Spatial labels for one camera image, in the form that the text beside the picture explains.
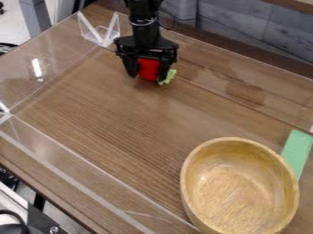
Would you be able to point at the wooden bowl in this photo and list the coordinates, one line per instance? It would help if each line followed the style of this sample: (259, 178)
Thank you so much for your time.
(238, 188)

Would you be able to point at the clear acrylic corner bracket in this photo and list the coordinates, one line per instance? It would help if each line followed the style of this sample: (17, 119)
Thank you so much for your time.
(99, 35)

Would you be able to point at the clear acrylic enclosure wall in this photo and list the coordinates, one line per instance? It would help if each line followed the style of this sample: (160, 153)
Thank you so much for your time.
(97, 140)

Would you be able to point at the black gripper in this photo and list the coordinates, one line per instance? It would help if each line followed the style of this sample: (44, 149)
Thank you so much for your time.
(145, 44)

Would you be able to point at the red plush strawberry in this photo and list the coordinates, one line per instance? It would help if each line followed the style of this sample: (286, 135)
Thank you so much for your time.
(148, 69)

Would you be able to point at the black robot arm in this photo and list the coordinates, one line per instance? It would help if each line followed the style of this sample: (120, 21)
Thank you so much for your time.
(143, 14)

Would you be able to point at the black metal bracket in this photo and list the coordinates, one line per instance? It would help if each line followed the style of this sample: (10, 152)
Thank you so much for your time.
(40, 224)

